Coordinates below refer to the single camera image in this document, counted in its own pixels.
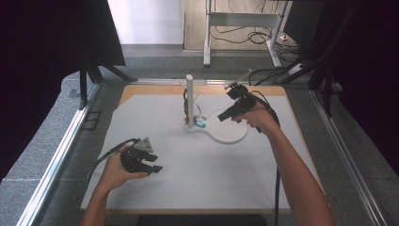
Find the person's right hand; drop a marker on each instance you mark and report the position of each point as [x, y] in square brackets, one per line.
[258, 116]

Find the black curtain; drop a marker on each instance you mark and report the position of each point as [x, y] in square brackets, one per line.
[367, 78]
[40, 62]

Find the person's left hand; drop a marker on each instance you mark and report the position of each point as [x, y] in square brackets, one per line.
[113, 172]

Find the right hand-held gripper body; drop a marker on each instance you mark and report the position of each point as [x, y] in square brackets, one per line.
[243, 99]

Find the black metal stand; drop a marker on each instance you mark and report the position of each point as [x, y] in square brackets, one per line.
[94, 75]
[323, 75]

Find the white desk frame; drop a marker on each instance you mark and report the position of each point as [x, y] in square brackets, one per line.
[241, 19]

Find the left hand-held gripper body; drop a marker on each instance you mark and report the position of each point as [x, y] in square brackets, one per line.
[135, 157]

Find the white table mat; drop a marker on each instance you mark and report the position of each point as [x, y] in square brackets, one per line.
[188, 175]

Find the white power strip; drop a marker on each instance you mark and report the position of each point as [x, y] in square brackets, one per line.
[296, 68]

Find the aluminium rail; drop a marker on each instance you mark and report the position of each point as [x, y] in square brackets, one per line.
[53, 169]
[348, 160]

